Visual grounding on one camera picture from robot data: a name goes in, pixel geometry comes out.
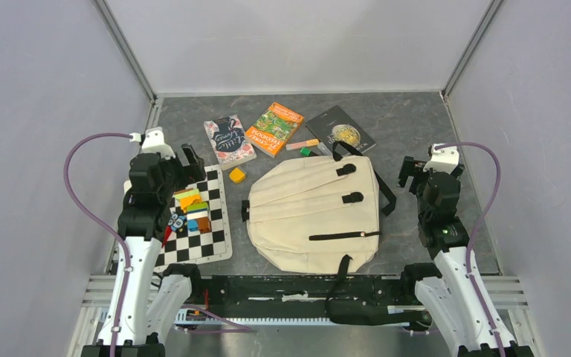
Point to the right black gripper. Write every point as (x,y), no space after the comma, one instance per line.
(413,168)

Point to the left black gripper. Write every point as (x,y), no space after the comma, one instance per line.
(193,172)

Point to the cream canvas backpack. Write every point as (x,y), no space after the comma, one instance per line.
(308,215)

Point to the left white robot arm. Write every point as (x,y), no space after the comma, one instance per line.
(134,326)

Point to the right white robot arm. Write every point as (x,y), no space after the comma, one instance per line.
(450,287)

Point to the colourful block stack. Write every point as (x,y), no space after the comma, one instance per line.
(196,210)

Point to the blue robot figure toy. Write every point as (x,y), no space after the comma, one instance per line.
(177,222)

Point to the red calculator toy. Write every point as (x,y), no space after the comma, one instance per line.
(167,233)

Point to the yellow cube block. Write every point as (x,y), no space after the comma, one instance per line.
(237,175)

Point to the floral navy book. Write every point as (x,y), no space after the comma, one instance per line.
(227,138)

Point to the black book gold emblem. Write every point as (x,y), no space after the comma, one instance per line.
(336,125)

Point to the green marker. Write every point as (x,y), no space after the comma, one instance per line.
(306,152)

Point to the orange treehouse book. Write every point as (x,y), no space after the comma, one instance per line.
(272,131)

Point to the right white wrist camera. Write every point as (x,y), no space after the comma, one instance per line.
(444,160)

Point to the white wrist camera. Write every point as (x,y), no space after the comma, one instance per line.
(154,142)
(444,160)

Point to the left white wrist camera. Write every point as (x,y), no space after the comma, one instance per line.
(154,142)

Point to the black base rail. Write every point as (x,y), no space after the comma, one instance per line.
(358,300)

